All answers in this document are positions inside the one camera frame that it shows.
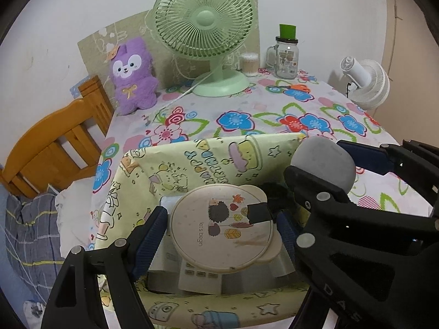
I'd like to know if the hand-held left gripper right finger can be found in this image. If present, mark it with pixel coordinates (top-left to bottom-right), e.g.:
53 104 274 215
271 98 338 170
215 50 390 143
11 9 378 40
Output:
274 210 309 282

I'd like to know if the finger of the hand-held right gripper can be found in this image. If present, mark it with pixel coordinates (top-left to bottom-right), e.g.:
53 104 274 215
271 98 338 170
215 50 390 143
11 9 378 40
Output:
284 166 439 329
338 139 439 213

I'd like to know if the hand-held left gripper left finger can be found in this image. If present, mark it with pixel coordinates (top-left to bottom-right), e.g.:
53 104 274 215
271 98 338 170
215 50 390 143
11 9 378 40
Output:
40 206 169 329

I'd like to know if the round beige printed coaster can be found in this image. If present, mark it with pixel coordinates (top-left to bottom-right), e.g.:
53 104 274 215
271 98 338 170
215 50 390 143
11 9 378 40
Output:
170 184 283 275

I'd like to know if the white remote control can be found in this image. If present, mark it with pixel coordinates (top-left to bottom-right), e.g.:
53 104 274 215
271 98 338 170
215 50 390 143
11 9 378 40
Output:
178 259 225 295

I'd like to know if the yellow printed storage box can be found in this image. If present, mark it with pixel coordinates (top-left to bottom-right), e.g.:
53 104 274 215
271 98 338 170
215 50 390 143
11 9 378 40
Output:
91 132 311 326

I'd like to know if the white standing fan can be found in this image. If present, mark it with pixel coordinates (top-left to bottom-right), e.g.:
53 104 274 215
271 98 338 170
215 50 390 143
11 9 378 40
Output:
339 56 391 110

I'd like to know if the white pillow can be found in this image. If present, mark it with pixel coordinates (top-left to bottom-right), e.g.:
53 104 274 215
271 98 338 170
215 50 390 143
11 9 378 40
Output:
55 176 100 247

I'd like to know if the beige door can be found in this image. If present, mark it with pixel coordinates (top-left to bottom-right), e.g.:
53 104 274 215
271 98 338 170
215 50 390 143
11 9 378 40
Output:
384 0 439 117

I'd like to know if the floral tablecloth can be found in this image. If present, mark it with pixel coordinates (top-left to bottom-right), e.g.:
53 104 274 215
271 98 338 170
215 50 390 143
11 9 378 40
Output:
87 69 433 254

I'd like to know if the blue plaid bedding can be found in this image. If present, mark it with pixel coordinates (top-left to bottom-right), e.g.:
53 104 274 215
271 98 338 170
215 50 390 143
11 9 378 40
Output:
0 192 66 299

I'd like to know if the glass mug jar green lid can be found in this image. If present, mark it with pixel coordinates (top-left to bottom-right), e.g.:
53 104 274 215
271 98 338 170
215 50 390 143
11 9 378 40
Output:
266 24 300 79

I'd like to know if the white black printed cloth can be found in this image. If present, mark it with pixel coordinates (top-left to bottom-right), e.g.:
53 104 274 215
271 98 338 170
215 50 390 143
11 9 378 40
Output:
23 300 47 320

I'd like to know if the wooden bed headboard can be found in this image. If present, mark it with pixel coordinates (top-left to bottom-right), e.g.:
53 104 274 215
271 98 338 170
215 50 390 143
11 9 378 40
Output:
0 75 115 199

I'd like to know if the clear cotton swab container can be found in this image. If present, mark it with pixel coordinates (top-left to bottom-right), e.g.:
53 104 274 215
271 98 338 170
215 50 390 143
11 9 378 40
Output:
240 52 258 77

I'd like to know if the purple plush toy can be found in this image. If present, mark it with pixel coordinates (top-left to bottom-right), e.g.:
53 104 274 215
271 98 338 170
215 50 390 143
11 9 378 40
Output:
109 37 159 115

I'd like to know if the blue patterned paper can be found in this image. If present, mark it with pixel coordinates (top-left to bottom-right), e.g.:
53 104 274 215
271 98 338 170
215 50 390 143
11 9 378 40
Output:
69 75 100 98

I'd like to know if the green desk fan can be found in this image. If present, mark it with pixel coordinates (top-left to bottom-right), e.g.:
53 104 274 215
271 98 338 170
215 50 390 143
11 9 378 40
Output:
146 0 258 97

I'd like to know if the white fan power cable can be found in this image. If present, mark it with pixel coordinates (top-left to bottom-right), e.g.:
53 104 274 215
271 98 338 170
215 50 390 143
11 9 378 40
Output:
156 63 220 110

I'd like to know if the patterned beige wall board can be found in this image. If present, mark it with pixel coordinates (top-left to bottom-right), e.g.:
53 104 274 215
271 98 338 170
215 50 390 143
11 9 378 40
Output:
77 10 242 91

